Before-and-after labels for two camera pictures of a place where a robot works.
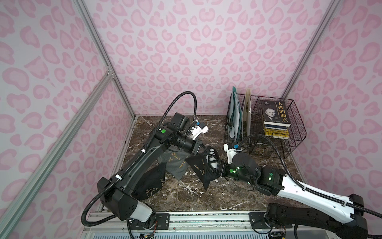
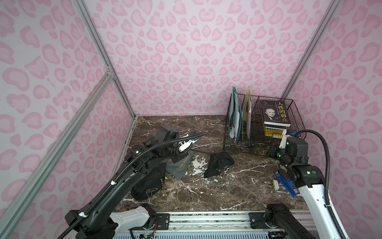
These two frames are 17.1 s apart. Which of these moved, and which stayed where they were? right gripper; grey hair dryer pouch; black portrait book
Moved: right gripper
Stayed: black portrait book; grey hair dryer pouch
